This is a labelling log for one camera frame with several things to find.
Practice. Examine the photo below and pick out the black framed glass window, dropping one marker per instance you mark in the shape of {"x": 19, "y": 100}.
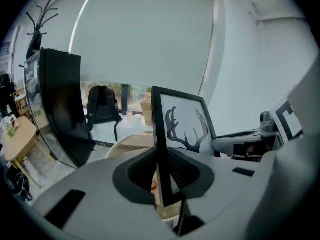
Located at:
{"x": 137, "y": 94}

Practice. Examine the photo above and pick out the clear plastic bottle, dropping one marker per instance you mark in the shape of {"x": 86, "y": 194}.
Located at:
{"x": 129, "y": 114}

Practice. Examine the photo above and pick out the black framed deer picture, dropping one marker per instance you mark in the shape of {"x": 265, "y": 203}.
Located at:
{"x": 160, "y": 134}

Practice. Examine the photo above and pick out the grey fisheye camera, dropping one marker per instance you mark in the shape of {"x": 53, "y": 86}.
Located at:
{"x": 267, "y": 124}

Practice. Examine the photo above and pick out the black office chair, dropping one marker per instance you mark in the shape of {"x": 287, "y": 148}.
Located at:
{"x": 7, "y": 89}

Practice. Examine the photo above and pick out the green tray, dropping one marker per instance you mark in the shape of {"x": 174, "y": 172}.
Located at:
{"x": 13, "y": 132}

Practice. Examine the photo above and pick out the black balcony railing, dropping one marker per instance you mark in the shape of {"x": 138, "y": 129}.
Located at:
{"x": 6, "y": 49}

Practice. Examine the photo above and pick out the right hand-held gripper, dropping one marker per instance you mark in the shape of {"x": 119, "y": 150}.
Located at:
{"x": 307, "y": 104}

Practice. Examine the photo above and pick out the light wooden chair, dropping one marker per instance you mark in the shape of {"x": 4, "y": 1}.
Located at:
{"x": 21, "y": 101}

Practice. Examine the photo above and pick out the light wooden side table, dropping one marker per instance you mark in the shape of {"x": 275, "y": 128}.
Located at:
{"x": 22, "y": 141}

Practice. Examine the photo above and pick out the black hanging bag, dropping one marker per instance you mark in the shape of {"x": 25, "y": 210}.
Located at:
{"x": 35, "y": 45}

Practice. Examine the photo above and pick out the red capped bottle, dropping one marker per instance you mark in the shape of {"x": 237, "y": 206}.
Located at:
{"x": 13, "y": 121}

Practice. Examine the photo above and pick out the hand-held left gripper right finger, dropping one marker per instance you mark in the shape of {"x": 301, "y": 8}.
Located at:
{"x": 225, "y": 189}

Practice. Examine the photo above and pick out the tan woven tote bag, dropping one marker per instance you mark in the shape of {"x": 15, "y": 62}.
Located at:
{"x": 147, "y": 111}

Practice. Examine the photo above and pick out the person's right hand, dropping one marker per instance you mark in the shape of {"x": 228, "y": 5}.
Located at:
{"x": 250, "y": 149}

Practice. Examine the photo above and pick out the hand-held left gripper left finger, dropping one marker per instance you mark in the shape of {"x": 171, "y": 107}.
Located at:
{"x": 100, "y": 204}

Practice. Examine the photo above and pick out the black glass door cabinet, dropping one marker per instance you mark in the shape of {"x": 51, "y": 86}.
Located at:
{"x": 65, "y": 96}

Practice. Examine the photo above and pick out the white plastic bag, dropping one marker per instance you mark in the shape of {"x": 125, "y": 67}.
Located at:
{"x": 3, "y": 124}

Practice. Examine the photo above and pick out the person's left hand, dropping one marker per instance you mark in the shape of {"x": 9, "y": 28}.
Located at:
{"x": 154, "y": 186}

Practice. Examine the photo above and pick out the black backpack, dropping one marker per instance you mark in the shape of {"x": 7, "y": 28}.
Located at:
{"x": 102, "y": 104}

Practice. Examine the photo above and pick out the white plastic container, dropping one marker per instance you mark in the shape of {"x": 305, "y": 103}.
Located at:
{"x": 137, "y": 121}

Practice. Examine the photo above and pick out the black coat rack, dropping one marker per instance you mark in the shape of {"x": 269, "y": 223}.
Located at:
{"x": 39, "y": 27}

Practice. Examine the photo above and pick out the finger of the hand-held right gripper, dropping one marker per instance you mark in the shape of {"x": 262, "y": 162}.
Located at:
{"x": 225, "y": 145}

